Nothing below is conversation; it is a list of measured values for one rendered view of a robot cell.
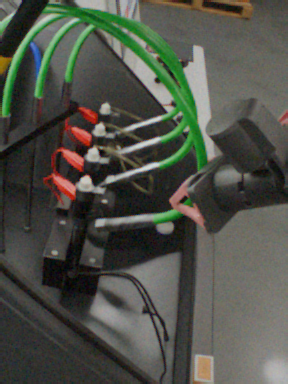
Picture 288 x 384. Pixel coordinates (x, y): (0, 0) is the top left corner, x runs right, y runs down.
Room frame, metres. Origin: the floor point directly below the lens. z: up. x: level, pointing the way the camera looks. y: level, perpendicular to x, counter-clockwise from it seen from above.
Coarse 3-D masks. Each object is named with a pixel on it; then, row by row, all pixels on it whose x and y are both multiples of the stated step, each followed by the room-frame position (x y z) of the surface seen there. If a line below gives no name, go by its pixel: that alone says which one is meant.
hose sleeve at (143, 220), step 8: (128, 216) 0.59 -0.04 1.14; (136, 216) 0.58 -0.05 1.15; (144, 216) 0.58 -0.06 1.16; (152, 216) 0.57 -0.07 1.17; (112, 224) 0.59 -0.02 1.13; (120, 224) 0.58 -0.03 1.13; (128, 224) 0.58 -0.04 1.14; (136, 224) 0.57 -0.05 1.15; (144, 224) 0.57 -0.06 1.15; (152, 224) 0.56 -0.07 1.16
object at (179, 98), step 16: (80, 16) 0.62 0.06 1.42; (96, 16) 0.62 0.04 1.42; (0, 32) 0.67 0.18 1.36; (112, 32) 0.60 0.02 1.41; (144, 48) 0.60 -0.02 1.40; (160, 64) 0.59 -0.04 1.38; (160, 80) 0.58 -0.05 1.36; (176, 96) 0.57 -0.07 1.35; (192, 112) 0.57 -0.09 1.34; (192, 128) 0.56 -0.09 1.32
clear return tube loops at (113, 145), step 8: (120, 128) 0.89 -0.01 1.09; (112, 144) 0.96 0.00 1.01; (120, 144) 0.95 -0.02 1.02; (112, 152) 0.81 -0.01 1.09; (152, 152) 0.96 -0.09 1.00; (120, 160) 0.90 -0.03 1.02; (128, 160) 0.81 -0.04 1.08; (136, 184) 0.84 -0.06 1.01; (152, 184) 0.81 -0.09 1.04; (144, 192) 0.82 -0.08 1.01; (152, 192) 0.81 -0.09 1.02
